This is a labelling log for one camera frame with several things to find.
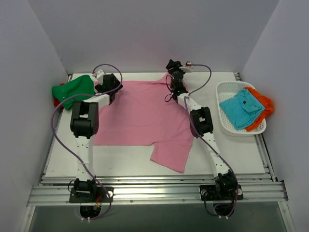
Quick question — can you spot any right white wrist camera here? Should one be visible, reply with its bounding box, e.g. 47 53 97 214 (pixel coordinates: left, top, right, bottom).
179 61 194 73

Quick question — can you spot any aluminium rail frame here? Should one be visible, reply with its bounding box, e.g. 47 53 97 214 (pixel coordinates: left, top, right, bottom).
28 72 288 206

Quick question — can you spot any purple cable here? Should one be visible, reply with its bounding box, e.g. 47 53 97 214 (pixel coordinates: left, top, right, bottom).
183 62 239 218
50 63 123 222

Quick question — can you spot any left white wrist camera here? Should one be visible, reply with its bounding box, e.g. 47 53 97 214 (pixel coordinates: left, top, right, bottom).
92 69 106 83

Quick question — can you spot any orange t-shirt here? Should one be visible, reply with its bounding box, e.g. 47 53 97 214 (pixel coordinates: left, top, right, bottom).
244 86 275 132

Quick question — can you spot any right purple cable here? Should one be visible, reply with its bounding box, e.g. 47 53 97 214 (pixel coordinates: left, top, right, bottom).
183 62 239 218

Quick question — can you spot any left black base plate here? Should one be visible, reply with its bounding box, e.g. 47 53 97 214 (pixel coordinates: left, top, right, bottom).
69 187 114 203

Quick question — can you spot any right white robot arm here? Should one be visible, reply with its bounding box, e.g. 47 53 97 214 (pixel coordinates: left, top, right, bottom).
166 59 238 200

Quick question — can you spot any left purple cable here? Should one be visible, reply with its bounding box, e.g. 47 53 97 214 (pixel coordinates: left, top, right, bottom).
50 63 123 222

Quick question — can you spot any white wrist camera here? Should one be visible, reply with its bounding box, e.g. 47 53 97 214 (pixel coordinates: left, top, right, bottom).
179 61 194 73
92 69 106 83

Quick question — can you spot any red folded t-shirt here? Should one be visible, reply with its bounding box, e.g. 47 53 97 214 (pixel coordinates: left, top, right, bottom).
53 83 65 108

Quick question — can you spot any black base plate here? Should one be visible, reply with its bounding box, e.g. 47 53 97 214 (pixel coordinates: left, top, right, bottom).
199 184 237 202
69 187 114 203

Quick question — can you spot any white perforated plastic basket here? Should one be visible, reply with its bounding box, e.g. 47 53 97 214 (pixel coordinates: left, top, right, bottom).
216 81 266 137

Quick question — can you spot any turquoise t-shirt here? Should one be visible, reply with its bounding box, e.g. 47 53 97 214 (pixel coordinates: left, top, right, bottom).
219 88 265 130

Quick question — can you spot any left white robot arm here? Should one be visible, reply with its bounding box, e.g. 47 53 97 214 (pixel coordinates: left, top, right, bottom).
70 73 123 203

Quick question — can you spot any green folded t-shirt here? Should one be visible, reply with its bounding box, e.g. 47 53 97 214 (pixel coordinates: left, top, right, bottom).
51 75 95 103

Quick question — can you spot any pink t-shirt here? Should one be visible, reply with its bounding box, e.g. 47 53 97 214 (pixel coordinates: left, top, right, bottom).
94 74 193 173

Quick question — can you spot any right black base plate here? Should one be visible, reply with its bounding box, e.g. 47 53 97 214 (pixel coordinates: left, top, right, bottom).
199 184 237 202

